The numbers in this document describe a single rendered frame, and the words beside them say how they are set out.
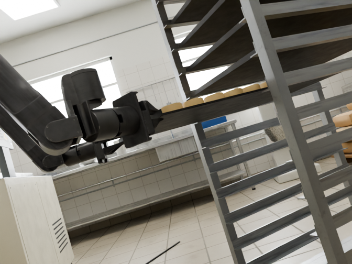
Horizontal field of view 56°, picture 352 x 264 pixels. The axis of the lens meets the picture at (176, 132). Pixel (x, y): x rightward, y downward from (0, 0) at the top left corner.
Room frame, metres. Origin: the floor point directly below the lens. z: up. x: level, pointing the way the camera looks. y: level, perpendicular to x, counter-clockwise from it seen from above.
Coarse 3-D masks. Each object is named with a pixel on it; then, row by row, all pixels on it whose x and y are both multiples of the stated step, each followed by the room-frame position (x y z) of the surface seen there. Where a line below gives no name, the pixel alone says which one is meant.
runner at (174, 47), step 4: (172, 44) 1.17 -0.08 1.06; (176, 44) 1.18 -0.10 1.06; (200, 44) 1.19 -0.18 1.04; (204, 44) 1.20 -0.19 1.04; (208, 44) 1.21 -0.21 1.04; (212, 44) 1.23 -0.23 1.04; (172, 48) 1.17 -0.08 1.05; (176, 48) 1.15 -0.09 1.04; (180, 48) 1.16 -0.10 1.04; (184, 48) 1.17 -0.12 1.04; (188, 48) 1.19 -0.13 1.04; (192, 48) 1.20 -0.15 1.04
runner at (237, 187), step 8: (320, 152) 1.38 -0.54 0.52; (328, 152) 1.39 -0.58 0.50; (336, 152) 1.38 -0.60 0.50; (272, 168) 1.27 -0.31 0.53; (280, 168) 1.29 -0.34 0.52; (288, 168) 1.30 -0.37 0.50; (256, 176) 1.24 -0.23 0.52; (264, 176) 1.25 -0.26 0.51; (272, 176) 1.27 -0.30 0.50; (232, 184) 1.20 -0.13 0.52; (240, 184) 1.21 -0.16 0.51; (248, 184) 1.22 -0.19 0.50; (256, 184) 1.21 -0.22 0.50; (216, 192) 1.17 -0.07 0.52; (224, 192) 1.18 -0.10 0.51; (232, 192) 1.18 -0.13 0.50
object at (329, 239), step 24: (240, 0) 0.78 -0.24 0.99; (264, 24) 0.77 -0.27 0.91; (264, 48) 0.76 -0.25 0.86; (264, 72) 0.78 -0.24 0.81; (288, 96) 0.77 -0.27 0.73; (288, 120) 0.76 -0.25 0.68; (288, 144) 0.78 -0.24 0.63; (312, 168) 0.77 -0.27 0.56; (312, 192) 0.76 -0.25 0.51; (312, 216) 0.78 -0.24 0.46; (336, 240) 0.77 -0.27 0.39
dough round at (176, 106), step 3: (168, 105) 0.72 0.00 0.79; (171, 105) 0.72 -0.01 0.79; (174, 105) 0.72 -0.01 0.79; (177, 105) 0.72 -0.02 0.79; (180, 105) 0.73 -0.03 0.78; (162, 108) 0.73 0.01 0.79; (165, 108) 0.72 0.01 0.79; (168, 108) 0.72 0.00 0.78; (171, 108) 0.72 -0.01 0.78; (174, 108) 0.72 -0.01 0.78; (177, 108) 0.72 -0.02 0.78; (162, 111) 0.73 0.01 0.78; (165, 111) 0.72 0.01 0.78; (168, 111) 0.72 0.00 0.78
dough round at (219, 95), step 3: (216, 93) 0.77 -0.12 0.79; (219, 93) 0.77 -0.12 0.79; (222, 93) 0.77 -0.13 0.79; (207, 96) 0.77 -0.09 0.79; (210, 96) 0.77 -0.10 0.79; (213, 96) 0.76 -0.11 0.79; (216, 96) 0.76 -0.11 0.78; (219, 96) 0.77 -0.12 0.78; (222, 96) 0.77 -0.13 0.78; (204, 99) 0.78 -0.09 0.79; (207, 99) 0.77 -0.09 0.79; (210, 99) 0.77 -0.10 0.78; (213, 99) 0.76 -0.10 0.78; (216, 99) 0.76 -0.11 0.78; (204, 102) 0.79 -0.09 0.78
